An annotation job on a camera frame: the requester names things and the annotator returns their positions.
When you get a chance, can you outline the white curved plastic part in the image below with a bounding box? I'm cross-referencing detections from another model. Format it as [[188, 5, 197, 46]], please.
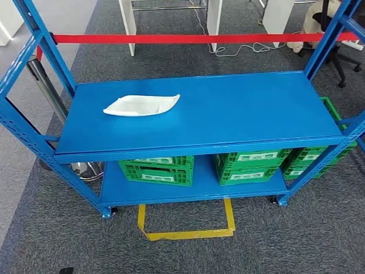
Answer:
[[103, 94, 181, 117]]

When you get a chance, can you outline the blue metal shelf rack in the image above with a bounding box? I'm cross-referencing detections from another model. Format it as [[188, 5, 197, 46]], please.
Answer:
[[0, 0, 365, 219]]

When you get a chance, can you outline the green plastic crate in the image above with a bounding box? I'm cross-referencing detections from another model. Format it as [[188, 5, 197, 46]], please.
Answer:
[[118, 155, 195, 188], [214, 148, 293, 187], [281, 96, 357, 180]]

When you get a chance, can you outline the red barrier belt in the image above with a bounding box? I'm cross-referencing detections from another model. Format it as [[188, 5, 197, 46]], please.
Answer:
[[36, 32, 360, 61]]

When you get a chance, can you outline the white desk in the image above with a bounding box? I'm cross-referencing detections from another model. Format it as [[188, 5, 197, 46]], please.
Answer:
[[118, 0, 223, 57], [262, 0, 296, 49]]

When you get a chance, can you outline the person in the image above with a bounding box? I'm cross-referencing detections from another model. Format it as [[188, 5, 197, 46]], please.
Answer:
[[287, 0, 342, 54]]

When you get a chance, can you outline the black office chair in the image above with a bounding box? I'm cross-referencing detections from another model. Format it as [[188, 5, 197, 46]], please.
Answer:
[[298, 0, 362, 88]]

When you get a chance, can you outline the white power strip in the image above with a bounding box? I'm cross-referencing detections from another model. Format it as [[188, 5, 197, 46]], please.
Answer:
[[342, 39, 364, 51]]

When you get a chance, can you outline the white floor cable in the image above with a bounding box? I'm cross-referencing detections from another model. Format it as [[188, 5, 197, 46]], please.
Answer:
[[189, 0, 287, 58]]

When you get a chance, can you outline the silver stanchion post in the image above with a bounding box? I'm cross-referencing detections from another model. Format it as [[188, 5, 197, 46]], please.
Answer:
[[26, 55, 105, 182]]

